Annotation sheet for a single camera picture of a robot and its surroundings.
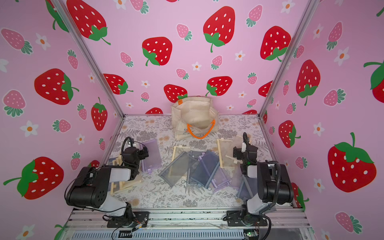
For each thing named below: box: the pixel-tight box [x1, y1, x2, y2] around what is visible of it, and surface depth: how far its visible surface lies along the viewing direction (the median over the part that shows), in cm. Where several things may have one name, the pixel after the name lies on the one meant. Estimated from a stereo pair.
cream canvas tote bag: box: [171, 96, 219, 139], surface depth 106 cm
